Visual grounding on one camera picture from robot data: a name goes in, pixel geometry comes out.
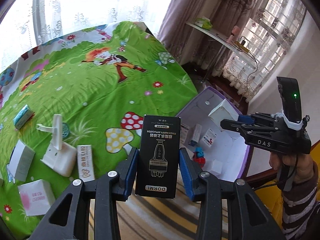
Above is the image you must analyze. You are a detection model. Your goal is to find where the person right hand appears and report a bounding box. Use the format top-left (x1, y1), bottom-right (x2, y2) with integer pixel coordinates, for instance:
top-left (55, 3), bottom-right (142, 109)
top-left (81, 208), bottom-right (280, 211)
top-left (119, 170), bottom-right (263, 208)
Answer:
top-left (269, 152), bottom-right (315, 184)

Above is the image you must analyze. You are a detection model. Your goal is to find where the silver box pink flower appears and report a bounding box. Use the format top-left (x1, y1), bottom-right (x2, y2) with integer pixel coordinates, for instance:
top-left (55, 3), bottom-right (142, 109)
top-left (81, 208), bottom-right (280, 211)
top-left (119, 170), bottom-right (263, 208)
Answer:
top-left (18, 179), bottom-right (55, 216)

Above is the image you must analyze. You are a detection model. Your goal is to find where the teal small box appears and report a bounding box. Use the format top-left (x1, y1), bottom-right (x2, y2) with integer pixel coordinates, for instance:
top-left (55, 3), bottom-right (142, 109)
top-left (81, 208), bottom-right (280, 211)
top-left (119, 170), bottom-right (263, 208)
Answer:
top-left (13, 105), bottom-right (34, 130)

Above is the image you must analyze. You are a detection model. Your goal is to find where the white plastic holder base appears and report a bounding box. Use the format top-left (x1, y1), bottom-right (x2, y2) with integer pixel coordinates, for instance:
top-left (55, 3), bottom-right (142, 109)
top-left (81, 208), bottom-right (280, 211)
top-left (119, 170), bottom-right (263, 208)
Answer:
top-left (41, 142), bottom-right (76, 177)

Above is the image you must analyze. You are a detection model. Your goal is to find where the plain white rectangular box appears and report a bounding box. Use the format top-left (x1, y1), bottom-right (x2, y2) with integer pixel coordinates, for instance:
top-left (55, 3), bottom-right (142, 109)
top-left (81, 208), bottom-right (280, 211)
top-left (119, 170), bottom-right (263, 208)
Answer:
top-left (208, 99), bottom-right (239, 130)

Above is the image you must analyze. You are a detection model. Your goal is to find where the small white cube box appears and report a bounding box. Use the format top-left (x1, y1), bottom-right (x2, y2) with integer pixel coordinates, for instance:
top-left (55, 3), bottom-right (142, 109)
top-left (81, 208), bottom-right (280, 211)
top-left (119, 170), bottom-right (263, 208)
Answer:
top-left (208, 159), bottom-right (223, 176)

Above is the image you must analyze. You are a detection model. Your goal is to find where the purple storage box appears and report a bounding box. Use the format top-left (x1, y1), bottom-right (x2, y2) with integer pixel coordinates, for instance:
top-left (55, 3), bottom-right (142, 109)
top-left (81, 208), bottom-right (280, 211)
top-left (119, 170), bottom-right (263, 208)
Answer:
top-left (176, 87), bottom-right (249, 182)

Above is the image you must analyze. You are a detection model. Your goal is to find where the white barcode medicine box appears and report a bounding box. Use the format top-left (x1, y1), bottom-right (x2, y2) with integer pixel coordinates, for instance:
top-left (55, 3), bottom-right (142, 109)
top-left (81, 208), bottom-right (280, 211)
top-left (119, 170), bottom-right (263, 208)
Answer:
top-left (180, 123), bottom-right (190, 144)

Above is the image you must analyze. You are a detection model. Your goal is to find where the black Dormi product box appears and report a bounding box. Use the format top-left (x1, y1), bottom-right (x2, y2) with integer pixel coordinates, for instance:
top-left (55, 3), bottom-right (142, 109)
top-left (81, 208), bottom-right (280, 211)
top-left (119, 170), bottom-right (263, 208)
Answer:
top-left (135, 115), bottom-right (181, 199)

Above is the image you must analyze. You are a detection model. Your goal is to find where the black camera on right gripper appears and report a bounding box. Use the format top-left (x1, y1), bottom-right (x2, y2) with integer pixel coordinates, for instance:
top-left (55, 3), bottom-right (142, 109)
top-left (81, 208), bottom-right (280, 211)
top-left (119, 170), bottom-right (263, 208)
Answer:
top-left (277, 76), bottom-right (303, 131)

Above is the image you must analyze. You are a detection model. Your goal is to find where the striped sleeve right forearm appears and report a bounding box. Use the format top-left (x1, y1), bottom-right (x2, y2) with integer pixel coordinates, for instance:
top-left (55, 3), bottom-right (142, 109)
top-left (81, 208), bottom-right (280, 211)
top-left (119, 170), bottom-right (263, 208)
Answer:
top-left (281, 164), bottom-right (319, 239)

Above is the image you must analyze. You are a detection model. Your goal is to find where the white wall shelf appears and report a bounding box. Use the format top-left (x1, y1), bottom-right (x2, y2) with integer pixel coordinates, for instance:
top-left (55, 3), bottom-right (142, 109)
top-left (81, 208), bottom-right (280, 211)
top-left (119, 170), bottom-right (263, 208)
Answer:
top-left (186, 22), bottom-right (257, 70)

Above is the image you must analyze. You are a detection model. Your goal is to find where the green cartoon print cloth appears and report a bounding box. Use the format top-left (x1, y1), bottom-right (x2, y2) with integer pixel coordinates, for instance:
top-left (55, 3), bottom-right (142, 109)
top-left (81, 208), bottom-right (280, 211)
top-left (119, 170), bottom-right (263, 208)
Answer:
top-left (1, 21), bottom-right (196, 239)

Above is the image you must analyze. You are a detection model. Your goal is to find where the white red-blue medicine box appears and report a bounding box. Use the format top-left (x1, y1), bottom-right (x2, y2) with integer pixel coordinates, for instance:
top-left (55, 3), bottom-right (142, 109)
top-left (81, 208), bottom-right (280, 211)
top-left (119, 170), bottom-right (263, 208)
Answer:
top-left (201, 128), bottom-right (216, 148)

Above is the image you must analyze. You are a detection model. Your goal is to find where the red toy truck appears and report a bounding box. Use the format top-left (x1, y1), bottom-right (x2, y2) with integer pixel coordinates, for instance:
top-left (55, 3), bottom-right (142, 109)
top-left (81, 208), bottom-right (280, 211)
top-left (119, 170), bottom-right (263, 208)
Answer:
top-left (193, 147), bottom-right (206, 168)

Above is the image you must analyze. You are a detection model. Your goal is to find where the white dental gold logo box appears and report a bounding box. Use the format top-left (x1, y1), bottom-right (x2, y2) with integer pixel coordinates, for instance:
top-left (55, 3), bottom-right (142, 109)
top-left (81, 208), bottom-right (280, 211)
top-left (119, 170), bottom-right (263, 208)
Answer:
top-left (77, 145), bottom-right (95, 182)

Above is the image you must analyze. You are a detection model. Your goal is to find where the teal round disc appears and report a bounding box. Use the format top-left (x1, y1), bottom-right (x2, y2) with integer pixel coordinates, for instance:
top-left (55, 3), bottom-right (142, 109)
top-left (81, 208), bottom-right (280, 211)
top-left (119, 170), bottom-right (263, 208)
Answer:
top-left (62, 122), bottom-right (70, 139)

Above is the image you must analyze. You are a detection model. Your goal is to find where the white plastic hinged bracket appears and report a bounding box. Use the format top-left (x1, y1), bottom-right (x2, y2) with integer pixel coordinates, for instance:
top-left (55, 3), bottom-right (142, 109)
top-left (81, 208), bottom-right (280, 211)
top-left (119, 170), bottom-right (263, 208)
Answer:
top-left (36, 114), bottom-right (62, 150)

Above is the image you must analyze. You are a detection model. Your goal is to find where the large white cardboard box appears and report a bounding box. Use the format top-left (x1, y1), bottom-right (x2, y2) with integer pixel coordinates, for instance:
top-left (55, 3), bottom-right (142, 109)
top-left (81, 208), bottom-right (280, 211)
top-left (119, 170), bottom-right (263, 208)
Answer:
top-left (7, 139), bottom-right (35, 183)

